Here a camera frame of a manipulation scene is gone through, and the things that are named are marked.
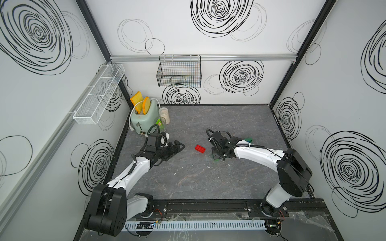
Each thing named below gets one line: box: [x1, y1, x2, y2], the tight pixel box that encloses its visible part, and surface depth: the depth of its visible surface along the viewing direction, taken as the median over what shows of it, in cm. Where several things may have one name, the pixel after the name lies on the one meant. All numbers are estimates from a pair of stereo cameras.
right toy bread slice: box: [142, 96, 151, 115], surface depth 94 cm
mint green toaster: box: [130, 99, 160, 136], surface depth 96 cm
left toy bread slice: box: [129, 90, 144, 114], surface depth 96 cm
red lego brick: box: [195, 144, 207, 154], surface depth 96 cm
